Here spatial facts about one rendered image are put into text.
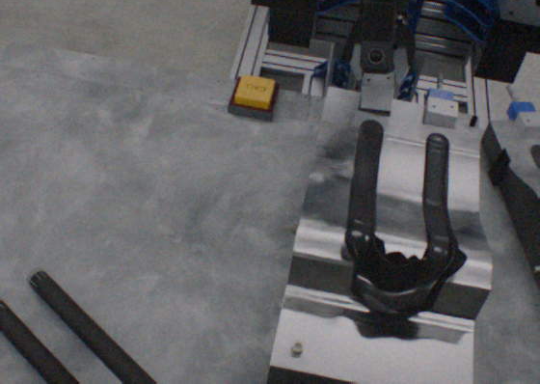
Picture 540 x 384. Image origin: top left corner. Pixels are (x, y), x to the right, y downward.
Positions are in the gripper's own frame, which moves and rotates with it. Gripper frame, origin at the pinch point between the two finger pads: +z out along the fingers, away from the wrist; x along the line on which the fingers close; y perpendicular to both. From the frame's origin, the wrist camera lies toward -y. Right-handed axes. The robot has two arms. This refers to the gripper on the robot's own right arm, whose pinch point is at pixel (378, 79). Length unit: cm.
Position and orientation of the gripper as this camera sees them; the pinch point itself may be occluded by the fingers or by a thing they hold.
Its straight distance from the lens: 111.1
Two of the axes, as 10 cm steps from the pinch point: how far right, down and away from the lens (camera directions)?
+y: 1.9, -8.3, 5.3
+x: -9.8, -1.1, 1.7
